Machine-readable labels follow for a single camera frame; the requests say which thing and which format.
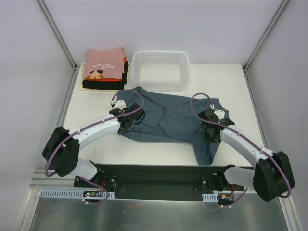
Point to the blue-grey t shirt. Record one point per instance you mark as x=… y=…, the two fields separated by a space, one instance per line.
x=170 y=119

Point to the white plastic basket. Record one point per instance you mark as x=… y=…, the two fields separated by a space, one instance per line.
x=162 y=71

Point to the aluminium frame post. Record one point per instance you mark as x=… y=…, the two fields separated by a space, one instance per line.
x=266 y=33
x=55 y=30

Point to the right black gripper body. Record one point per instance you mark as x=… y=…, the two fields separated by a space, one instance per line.
x=211 y=133

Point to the right aluminium frame post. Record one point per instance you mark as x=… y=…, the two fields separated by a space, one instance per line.
x=266 y=33

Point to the front aluminium rail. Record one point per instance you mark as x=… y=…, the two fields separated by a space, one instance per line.
x=70 y=181

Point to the right aluminium side rail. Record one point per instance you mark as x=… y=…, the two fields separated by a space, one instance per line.
x=264 y=111

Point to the left aluminium frame post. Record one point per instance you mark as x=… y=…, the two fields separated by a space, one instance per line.
x=55 y=30

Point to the white cable duct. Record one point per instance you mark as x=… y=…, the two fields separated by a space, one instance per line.
x=212 y=198
x=75 y=194

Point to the aluminium side rail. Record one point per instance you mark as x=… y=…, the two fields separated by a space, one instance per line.
x=67 y=98
x=264 y=111

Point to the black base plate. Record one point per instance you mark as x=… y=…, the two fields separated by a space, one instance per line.
x=150 y=182

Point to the black folded t shirt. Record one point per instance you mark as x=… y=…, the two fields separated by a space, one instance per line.
x=107 y=85

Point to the right white cable duct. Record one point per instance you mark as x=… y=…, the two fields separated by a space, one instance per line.
x=212 y=198

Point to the orange folded t shirt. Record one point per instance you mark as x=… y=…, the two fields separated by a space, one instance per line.
x=108 y=74

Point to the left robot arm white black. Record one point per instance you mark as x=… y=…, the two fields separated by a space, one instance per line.
x=62 y=149

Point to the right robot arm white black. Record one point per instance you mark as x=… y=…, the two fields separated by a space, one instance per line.
x=271 y=175

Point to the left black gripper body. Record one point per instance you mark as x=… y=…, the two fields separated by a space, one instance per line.
x=127 y=124

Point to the pink folded t shirt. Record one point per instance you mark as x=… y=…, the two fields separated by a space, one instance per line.
x=96 y=59

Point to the left aluminium side rail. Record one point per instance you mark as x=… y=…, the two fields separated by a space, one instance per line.
x=67 y=98

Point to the left white cable duct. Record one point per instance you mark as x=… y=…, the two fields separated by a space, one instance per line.
x=75 y=194

